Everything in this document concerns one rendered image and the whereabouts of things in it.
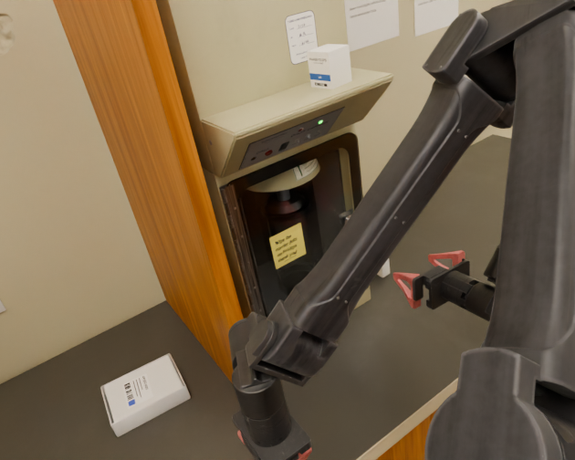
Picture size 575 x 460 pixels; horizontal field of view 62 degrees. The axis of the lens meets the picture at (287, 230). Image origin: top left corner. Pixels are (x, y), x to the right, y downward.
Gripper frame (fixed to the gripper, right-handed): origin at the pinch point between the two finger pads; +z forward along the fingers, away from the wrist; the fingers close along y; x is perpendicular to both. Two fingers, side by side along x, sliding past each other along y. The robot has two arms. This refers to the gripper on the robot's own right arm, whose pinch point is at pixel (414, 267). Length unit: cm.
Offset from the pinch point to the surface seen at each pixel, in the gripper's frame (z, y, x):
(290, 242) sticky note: 14.6, 18.9, -8.3
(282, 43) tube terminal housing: 12.8, 15.1, -45.3
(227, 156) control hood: 6.0, 31.8, -31.4
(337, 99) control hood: 2.1, 12.9, -36.2
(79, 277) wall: 59, 56, 2
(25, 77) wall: 55, 52, -46
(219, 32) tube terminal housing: 12, 26, -49
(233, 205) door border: 13.3, 29.8, -20.5
